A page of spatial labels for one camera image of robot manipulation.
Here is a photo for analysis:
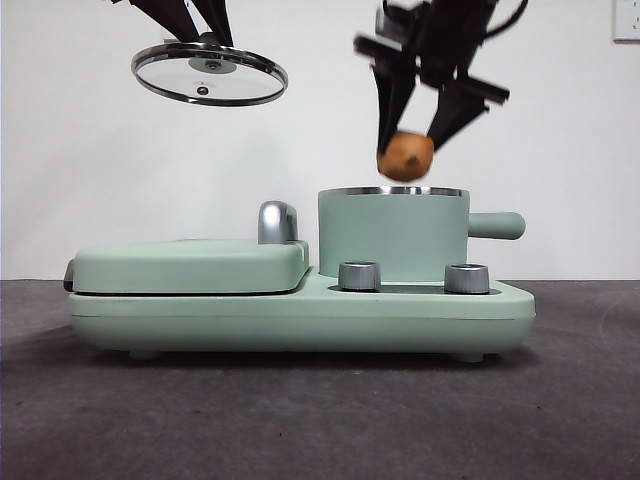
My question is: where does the brown potato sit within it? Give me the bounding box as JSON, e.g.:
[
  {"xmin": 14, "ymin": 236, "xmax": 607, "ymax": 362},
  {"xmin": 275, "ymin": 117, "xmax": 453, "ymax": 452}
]
[{"xmin": 376, "ymin": 130, "xmax": 435, "ymax": 182}]

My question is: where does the glass pot lid green knob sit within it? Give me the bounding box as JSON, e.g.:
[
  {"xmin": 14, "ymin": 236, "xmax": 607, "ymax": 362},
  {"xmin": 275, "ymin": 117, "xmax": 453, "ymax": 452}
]
[{"xmin": 131, "ymin": 32, "xmax": 290, "ymax": 107}]

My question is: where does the mint green steamer pot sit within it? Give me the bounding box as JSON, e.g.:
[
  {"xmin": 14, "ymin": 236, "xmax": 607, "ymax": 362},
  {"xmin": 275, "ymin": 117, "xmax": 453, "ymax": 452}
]
[{"xmin": 316, "ymin": 185, "xmax": 528, "ymax": 280}]

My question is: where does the silver control knob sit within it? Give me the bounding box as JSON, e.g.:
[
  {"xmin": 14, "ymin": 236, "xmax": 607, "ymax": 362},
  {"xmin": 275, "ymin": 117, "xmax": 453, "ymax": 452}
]
[
  {"xmin": 337, "ymin": 261, "xmax": 382, "ymax": 292},
  {"xmin": 442, "ymin": 263, "xmax": 490, "ymax": 295}
]

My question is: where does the mint green breakfast machine base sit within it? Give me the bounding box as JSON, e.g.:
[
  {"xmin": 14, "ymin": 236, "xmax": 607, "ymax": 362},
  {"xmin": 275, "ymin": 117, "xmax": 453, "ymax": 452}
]
[{"xmin": 68, "ymin": 264, "xmax": 536, "ymax": 363}]

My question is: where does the mint green griddle cover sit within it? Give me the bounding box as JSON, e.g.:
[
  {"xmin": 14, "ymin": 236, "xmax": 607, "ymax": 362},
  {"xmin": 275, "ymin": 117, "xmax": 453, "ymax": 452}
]
[{"xmin": 63, "ymin": 239, "xmax": 310, "ymax": 297}]

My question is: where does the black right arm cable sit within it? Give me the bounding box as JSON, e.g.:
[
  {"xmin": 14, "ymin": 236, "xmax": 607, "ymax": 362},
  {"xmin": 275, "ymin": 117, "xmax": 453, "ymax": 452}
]
[{"xmin": 482, "ymin": 0, "xmax": 530, "ymax": 37}]

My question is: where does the pale grey right wrist camera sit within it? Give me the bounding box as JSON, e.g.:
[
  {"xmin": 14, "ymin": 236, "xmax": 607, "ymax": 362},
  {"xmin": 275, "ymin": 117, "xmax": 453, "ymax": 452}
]
[{"xmin": 374, "ymin": 0, "xmax": 419, "ymax": 39}]

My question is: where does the chrome griddle cover handle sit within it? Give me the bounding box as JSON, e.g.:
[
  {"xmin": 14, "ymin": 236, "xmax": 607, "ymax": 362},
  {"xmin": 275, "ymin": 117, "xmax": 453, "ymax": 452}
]
[{"xmin": 256, "ymin": 200, "xmax": 301, "ymax": 246}]

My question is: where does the white wall socket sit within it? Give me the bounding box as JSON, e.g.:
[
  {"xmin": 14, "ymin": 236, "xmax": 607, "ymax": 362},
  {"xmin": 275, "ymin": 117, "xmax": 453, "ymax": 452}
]
[{"xmin": 612, "ymin": 0, "xmax": 640, "ymax": 44}]

